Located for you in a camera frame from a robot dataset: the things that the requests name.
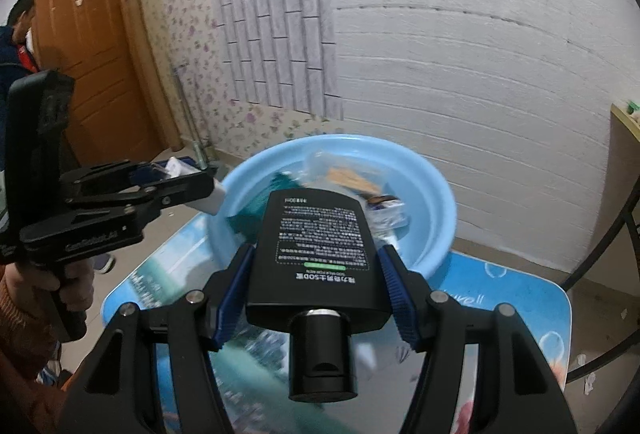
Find clear plastic box of sticks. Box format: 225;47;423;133
302;149;386;199

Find person's left hand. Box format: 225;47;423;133
2;259;63;309

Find person's left forearm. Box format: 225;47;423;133
0;274;68;434

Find small dark printed packet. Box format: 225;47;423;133
362;194;408;229

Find brown wooden door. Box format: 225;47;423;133
30;0;166;165

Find light blue plastic basin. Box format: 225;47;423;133
207;134;458;282

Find small white box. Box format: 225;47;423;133
162;156;226;217

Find grey dustpan with metal handle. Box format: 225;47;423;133
172;58;221;175

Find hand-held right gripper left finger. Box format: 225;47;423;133
57;244;256;434

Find yellow top desk black legs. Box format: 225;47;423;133
560;101;640;382

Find scattered paper scraps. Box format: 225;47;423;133
575;309;631;395

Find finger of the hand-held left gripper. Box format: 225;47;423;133
60;159;169;195
67;170;217;225

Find dark green packet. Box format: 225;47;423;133
227;171;301;239

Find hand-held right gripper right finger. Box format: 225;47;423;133
376;245;576;434

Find black bottle with white print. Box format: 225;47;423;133
245;188;391;404

